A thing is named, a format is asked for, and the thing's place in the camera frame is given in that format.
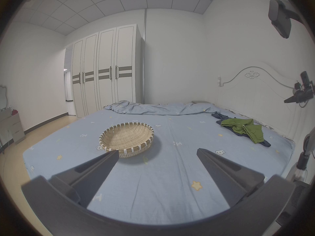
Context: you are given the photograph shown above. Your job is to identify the pale blue quilt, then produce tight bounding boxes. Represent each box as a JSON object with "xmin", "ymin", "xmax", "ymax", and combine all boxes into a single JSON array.
[{"xmin": 103, "ymin": 100, "xmax": 222, "ymax": 115}]

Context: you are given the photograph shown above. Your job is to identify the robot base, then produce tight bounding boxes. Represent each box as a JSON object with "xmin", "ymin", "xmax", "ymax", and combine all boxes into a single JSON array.
[{"xmin": 276, "ymin": 180, "xmax": 315, "ymax": 228}]

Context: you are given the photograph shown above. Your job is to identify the grey chest of drawers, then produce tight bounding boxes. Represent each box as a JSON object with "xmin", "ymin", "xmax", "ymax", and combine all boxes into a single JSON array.
[{"xmin": 0, "ymin": 107, "xmax": 25, "ymax": 145}]

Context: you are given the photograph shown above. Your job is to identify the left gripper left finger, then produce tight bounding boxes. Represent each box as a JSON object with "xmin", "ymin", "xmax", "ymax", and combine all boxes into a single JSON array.
[{"xmin": 49, "ymin": 149, "xmax": 120, "ymax": 209}]

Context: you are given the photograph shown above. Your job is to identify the white wardrobe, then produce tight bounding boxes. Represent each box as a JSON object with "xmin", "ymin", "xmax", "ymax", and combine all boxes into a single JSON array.
[{"xmin": 71, "ymin": 24, "xmax": 144, "ymax": 118}]

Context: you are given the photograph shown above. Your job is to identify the scalloped mirror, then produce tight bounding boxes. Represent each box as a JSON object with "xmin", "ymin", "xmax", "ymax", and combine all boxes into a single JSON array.
[{"xmin": 0, "ymin": 85, "xmax": 8, "ymax": 110}]

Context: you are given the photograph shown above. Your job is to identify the round woven basket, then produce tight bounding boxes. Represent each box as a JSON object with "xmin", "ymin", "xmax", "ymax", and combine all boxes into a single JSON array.
[{"xmin": 99, "ymin": 122, "xmax": 155, "ymax": 158}]

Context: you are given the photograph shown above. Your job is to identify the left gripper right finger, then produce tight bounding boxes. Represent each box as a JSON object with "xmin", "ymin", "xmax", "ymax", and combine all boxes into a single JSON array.
[{"xmin": 196, "ymin": 148, "xmax": 266, "ymax": 209}]

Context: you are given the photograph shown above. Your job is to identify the dark blue garment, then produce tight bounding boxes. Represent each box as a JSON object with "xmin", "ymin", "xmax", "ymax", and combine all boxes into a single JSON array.
[{"xmin": 212, "ymin": 111, "xmax": 272, "ymax": 147}]

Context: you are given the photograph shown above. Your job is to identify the green shorts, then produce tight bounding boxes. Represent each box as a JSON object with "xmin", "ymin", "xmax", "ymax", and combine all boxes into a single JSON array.
[{"xmin": 221, "ymin": 118, "xmax": 264, "ymax": 144}]

